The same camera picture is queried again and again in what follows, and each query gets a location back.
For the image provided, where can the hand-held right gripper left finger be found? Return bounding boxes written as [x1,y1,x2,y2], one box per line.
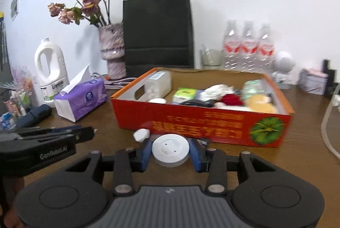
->
[65,139,153,197]

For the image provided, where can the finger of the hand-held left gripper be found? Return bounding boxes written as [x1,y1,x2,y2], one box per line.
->
[16,125,83,136]
[15,126,98,143]

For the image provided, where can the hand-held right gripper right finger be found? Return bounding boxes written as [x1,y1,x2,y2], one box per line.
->
[190,139,277,196]

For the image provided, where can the white round disc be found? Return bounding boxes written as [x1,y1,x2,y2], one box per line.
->
[151,135,191,167]

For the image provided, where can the red cardboard box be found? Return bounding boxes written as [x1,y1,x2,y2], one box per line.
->
[110,67,295,149]

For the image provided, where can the yellow and white plush toy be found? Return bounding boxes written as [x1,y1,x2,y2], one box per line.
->
[244,94,278,113]

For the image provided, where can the white plastic container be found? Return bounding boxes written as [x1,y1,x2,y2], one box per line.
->
[145,70,173,101]

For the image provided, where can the small white plastic piece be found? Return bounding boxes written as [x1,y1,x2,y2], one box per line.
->
[133,128,151,142]

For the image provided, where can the black cylindrical case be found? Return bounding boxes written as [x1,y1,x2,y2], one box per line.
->
[16,104,52,128]

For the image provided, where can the purple tissue pack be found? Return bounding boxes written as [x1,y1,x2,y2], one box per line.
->
[53,63,108,123]

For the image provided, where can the small blue white box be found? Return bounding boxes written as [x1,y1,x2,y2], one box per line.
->
[0,113,17,130]

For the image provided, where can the white detergent jug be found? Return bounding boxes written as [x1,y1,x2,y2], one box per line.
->
[34,37,70,108]

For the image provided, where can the green packet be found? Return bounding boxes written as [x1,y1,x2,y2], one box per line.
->
[172,87,198,104]

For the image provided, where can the red fuzzy item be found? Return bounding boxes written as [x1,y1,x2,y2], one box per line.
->
[220,94,244,107]

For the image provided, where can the white crumpled cloth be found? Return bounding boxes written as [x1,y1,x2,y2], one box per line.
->
[200,84,236,102]

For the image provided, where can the marbled pink vase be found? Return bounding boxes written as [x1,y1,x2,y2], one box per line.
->
[98,23,127,80]

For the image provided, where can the greenish wrapped pack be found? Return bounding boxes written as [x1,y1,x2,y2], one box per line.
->
[242,79,266,100]

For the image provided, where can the clear glass cup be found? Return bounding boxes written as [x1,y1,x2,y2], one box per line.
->
[200,45,223,70]

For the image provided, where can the black paper bag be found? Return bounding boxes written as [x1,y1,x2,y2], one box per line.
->
[123,0,195,78]

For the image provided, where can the small pale tin box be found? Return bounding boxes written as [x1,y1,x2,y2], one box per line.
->
[297,67,329,96]

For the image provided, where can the black rectangular device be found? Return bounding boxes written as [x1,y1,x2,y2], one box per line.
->
[323,59,339,97]

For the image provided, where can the purple braided cable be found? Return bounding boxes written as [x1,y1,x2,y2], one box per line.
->
[92,73,139,89]

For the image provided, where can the white security camera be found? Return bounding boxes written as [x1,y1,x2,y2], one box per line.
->
[272,51,296,90]

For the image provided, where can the wall vent plate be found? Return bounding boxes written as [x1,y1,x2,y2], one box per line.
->
[11,0,20,22]

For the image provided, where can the thick white cable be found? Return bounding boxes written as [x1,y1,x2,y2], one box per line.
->
[321,95,340,160]

